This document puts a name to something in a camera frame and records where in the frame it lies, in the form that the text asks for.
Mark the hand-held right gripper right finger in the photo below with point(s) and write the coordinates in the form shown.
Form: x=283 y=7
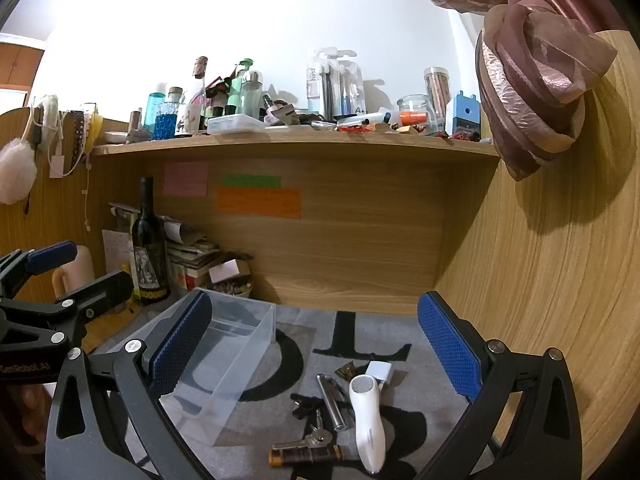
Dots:
x=450 y=350

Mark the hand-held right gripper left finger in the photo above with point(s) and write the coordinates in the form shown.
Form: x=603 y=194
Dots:
x=180 y=345

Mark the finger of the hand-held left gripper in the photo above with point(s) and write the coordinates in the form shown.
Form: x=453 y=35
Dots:
x=50 y=256
x=100 y=292

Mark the clear plastic storage bin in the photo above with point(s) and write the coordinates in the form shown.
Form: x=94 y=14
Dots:
x=235 y=355

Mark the white electric shaver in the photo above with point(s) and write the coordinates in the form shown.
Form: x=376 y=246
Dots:
x=367 y=425

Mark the silver metal flashlight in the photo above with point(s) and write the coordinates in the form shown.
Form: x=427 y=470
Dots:
x=331 y=402

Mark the cream mug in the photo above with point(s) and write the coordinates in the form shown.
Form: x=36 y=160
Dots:
x=82 y=270

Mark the white paper card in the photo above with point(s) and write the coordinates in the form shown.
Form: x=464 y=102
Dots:
x=116 y=250

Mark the dark wine bottle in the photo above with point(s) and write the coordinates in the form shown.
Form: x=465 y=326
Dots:
x=150 y=260

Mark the grey mat with black letters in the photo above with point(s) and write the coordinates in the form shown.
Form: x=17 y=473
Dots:
x=410 y=395

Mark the white charger adapter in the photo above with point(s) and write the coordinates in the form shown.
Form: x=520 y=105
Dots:
x=378 y=371

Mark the tray of small bits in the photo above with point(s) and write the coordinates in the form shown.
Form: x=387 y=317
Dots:
x=232 y=290

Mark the stack of books and papers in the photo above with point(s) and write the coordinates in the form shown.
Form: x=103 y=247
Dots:
x=192 y=260

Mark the small white box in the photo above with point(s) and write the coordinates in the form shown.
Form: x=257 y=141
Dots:
x=225 y=270

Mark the white hanging tag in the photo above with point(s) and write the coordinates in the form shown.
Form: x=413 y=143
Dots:
x=56 y=166

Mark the white fluffy puff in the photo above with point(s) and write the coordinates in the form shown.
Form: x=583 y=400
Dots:
x=15 y=170

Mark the bronze binder clip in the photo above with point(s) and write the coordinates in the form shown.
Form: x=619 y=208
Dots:
x=346 y=372

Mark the black clip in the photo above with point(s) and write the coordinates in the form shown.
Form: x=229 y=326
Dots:
x=302 y=407

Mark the yellow pouch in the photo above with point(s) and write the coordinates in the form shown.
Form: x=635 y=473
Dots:
x=93 y=125

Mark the pink sticky note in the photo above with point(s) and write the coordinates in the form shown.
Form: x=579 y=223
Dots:
x=185 y=179

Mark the white fluffy band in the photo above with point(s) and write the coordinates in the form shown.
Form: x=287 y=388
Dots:
x=50 y=110

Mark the small brown bottle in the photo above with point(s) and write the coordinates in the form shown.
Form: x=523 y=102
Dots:
x=135 y=121

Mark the orange sticky note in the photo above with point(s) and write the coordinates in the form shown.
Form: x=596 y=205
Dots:
x=260 y=203

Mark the black and gold lighter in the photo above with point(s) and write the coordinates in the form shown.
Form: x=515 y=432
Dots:
x=305 y=456

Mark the teal liquid bottle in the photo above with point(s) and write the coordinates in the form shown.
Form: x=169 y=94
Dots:
x=151 y=110

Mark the green sticky note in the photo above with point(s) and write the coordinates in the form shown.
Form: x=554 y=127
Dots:
x=250 y=181

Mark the blue patterned glass bottle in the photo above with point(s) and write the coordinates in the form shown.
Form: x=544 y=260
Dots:
x=166 y=120

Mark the white printed mug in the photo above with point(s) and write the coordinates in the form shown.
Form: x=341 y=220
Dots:
x=189 y=120

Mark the wooden cabinet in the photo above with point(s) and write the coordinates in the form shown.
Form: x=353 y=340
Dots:
x=15 y=65

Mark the clear plastic lidded box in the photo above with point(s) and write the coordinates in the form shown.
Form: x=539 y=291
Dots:
x=235 y=124

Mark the clear bottle with cork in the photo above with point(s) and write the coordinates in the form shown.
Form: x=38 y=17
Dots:
x=199 y=85

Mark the blue and white box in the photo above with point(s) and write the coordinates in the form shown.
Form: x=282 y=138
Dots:
x=464 y=115

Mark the wooden shelf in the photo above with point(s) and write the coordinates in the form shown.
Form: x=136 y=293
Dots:
x=300 y=141

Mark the glass jar with orange item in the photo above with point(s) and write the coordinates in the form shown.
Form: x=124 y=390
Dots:
x=414 y=112

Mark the green bottle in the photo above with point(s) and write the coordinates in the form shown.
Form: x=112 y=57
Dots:
x=236 y=90

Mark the clear bottle with silver cap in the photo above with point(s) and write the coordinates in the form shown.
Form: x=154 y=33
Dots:
x=251 y=95

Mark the tall jar of sticks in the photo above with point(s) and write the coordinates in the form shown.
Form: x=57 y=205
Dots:
x=437 y=95

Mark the pink sheer curtain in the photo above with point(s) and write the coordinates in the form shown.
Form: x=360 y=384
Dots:
x=525 y=85

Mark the toothbrush blister pack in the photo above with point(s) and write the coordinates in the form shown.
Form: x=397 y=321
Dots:
x=335 y=85

